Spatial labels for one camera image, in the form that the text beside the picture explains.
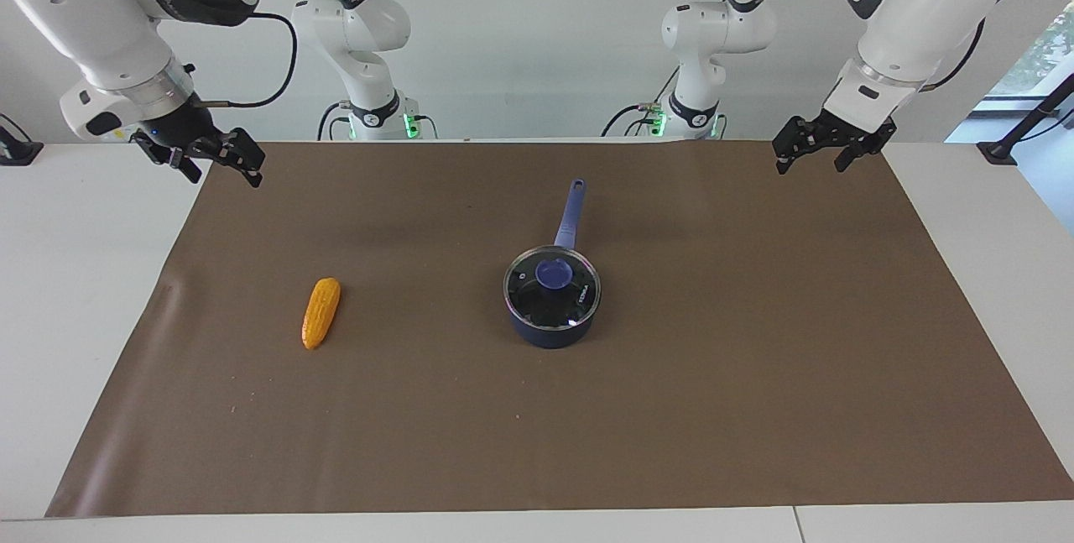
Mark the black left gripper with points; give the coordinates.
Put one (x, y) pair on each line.
(843, 132)

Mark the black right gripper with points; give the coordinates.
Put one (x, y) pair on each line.
(189, 132)

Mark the yellow corn cob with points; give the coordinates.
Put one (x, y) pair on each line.
(321, 312)

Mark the glass lid blue knob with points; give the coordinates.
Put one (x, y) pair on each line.
(554, 273)

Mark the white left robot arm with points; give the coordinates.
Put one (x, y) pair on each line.
(906, 23)

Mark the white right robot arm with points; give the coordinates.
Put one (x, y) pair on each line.
(109, 31)

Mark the black stand with pole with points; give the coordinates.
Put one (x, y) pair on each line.
(1007, 144)

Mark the window with green trees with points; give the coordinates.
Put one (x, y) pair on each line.
(1040, 48)

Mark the brown table mat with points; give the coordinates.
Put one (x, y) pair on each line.
(671, 409)

